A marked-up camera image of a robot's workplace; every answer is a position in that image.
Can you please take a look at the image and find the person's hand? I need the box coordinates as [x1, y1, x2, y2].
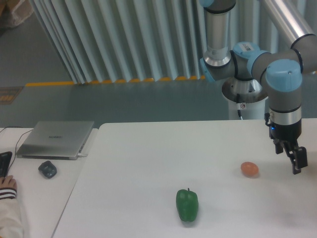
[0, 175, 17, 190]

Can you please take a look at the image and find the white folding partition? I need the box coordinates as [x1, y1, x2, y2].
[31, 0, 317, 84]

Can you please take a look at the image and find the black laptop cable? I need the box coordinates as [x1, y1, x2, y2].
[0, 127, 34, 176]

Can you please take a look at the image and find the white sleeved forearm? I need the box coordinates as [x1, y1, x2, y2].
[0, 187, 24, 238]

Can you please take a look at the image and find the brown egg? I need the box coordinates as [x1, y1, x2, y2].
[240, 162, 259, 177]

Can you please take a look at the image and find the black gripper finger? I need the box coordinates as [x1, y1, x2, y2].
[292, 146, 308, 175]
[284, 147, 295, 165]

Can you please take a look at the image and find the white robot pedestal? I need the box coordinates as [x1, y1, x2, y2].
[222, 77, 267, 120]

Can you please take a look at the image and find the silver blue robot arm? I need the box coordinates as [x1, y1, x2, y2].
[200, 0, 317, 174]

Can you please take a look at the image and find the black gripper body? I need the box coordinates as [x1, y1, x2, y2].
[268, 117, 302, 154]

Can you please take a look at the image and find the silver closed laptop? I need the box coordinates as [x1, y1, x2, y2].
[16, 121, 94, 160]

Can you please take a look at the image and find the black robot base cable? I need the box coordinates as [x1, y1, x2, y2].
[236, 93, 245, 121]

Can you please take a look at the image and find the black keyboard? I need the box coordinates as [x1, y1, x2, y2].
[0, 151, 12, 178]

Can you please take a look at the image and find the green bell pepper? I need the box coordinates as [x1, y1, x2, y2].
[175, 188, 199, 222]

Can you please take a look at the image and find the brown cardboard box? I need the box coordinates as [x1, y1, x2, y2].
[0, 0, 34, 29]

